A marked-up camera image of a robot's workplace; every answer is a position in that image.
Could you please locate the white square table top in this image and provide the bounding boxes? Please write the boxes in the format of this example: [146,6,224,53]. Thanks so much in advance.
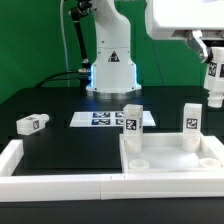
[120,133,224,173]

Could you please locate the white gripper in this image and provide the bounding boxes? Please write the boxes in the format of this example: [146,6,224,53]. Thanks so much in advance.
[145,0,224,64]

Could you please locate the white U-shaped fence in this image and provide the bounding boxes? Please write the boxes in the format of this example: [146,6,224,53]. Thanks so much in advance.
[0,140,224,202]

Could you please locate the white sheet with markers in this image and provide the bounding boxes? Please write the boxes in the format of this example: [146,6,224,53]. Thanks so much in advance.
[69,110,157,128]

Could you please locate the black cable bundle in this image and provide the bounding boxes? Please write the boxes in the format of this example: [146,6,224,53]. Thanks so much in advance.
[34,6,92,89]

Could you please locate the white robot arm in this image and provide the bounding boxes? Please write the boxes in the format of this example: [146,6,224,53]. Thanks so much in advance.
[70,0,224,98]

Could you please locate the white thin cable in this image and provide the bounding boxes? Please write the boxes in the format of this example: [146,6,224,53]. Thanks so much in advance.
[59,0,71,88]

